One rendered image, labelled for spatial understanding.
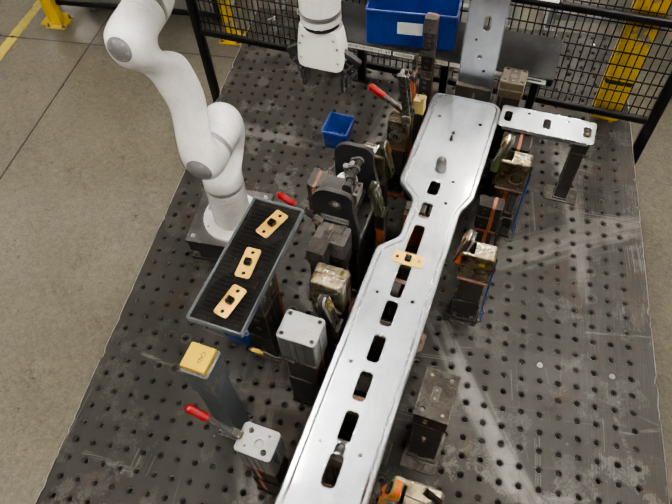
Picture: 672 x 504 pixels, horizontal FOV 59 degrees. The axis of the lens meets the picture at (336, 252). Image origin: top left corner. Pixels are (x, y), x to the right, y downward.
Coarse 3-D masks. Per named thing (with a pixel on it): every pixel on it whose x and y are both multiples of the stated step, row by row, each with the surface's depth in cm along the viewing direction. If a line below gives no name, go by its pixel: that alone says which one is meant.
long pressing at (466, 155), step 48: (432, 144) 183; (480, 144) 182; (432, 240) 163; (384, 288) 155; (432, 288) 155; (384, 336) 148; (336, 384) 141; (384, 384) 140; (336, 432) 135; (384, 432) 134; (288, 480) 129; (336, 480) 129
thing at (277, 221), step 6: (276, 210) 150; (270, 216) 150; (276, 216) 149; (282, 216) 149; (264, 222) 149; (270, 222) 148; (276, 222) 148; (282, 222) 148; (258, 228) 148; (264, 228) 147; (270, 228) 147; (276, 228) 147; (264, 234) 146; (270, 234) 147
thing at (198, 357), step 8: (192, 344) 131; (200, 344) 131; (192, 352) 130; (200, 352) 130; (208, 352) 130; (216, 352) 131; (184, 360) 129; (192, 360) 129; (200, 360) 129; (208, 360) 129; (192, 368) 128; (200, 368) 128
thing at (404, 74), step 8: (400, 72) 170; (408, 72) 171; (400, 80) 170; (408, 80) 173; (416, 80) 170; (400, 88) 173; (408, 88) 175; (400, 96) 175; (408, 96) 178; (408, 104) 176; (408, 112) 179
